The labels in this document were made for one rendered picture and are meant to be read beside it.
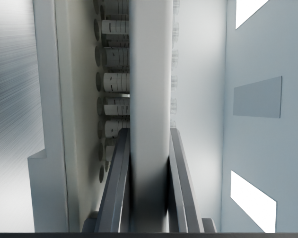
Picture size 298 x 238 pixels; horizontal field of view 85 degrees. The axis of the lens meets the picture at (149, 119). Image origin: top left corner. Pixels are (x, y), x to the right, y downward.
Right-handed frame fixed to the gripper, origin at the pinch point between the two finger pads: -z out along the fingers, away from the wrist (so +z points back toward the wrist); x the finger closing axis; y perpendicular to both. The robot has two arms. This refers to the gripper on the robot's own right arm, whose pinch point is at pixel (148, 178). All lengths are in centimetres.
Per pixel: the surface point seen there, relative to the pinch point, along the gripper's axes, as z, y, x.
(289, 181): -102, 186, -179
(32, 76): -19.0, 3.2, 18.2
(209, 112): -295, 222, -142
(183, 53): -374, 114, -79
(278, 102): -180, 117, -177
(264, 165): -140, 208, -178
